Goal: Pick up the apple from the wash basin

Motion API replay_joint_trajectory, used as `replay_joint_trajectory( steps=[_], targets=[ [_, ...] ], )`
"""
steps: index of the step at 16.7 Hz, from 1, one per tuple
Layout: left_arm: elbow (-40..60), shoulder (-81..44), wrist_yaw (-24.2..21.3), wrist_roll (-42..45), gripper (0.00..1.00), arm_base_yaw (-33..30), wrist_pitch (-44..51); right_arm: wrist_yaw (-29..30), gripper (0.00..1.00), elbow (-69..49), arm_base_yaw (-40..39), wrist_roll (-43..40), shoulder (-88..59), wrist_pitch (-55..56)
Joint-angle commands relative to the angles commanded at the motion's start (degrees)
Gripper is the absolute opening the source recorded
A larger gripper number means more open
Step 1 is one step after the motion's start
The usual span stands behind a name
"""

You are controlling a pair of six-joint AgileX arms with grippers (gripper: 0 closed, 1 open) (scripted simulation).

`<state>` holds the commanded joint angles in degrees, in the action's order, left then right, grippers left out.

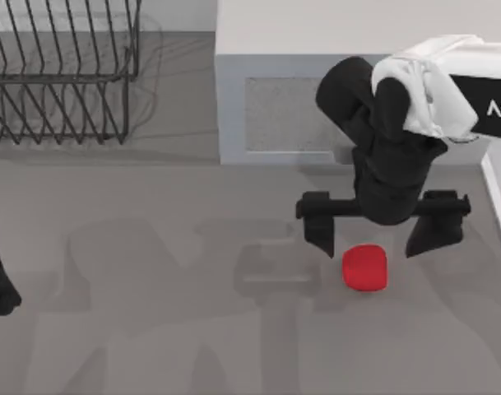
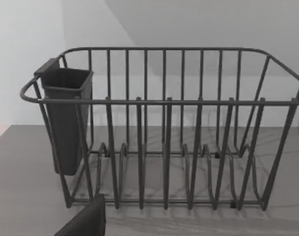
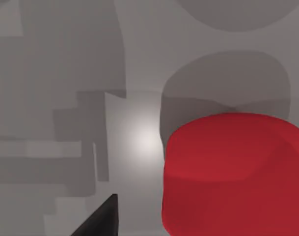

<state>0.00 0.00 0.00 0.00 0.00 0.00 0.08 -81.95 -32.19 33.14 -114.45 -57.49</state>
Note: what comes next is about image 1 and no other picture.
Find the pale grey cabinet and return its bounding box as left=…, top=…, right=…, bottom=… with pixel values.
left=215, top=0, right=501, bottom=166

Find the dark wire dish rack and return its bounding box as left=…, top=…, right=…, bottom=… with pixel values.
left=0, top=0, right=143, bottom=146

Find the red rounded block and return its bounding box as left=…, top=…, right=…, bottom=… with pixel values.
left=341, top=243, right=389, bottom=293

